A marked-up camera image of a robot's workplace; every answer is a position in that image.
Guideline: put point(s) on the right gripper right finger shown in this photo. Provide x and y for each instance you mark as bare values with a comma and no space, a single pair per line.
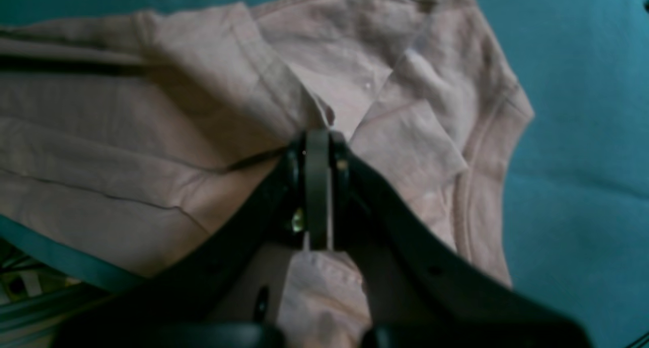
419,292

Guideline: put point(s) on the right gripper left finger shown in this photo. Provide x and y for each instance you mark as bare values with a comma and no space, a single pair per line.
227,293

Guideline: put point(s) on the pink t-shirt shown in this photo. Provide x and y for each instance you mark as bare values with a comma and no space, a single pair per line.
134,139

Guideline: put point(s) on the blue table cloth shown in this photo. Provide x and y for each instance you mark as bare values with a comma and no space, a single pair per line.
575,199

